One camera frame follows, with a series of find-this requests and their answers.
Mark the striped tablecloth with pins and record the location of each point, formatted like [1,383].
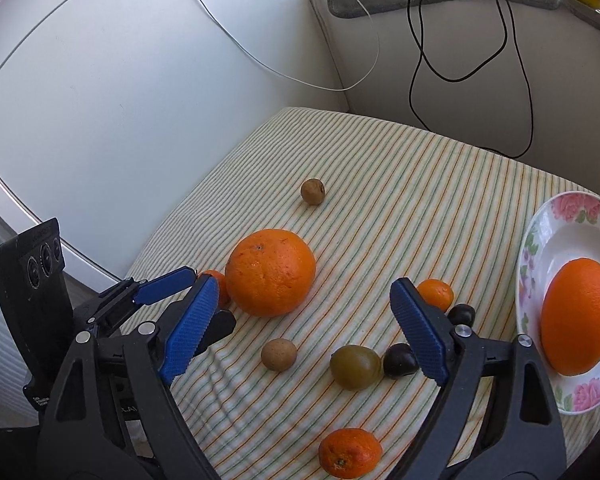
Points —
[380,210]

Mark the small tangerine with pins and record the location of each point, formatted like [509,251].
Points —
[223,290]

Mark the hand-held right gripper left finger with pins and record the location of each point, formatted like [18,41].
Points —
[190,330]

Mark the dark purple plum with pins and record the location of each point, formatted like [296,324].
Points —
[462,314]
[397,362]

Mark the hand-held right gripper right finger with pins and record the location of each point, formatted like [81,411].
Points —
[420,335]

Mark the green-brown plum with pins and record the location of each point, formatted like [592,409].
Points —
[355,366]

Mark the small brown longan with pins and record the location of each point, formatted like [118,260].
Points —
[278,355]
[313,191]

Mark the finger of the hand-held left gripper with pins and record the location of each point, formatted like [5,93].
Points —
[222,325]
[165,285]

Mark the large smooth oval orange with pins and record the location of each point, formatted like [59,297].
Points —
[577,317]

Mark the floral white plate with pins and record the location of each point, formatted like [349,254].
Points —
[545,240]

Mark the large dimpled orange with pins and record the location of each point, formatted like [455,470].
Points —
[270,272]

